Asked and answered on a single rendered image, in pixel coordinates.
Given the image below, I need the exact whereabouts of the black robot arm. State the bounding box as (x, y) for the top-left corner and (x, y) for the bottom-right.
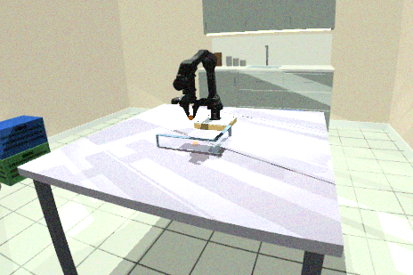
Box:
(173, 50), (223, 120)

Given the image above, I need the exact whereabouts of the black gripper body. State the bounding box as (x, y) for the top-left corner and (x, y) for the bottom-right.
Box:
(171, 87), (210, 106)

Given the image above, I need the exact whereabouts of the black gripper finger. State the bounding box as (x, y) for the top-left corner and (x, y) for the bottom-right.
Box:
(191, 105), (199, 118)
(179, 105), (190, 118)

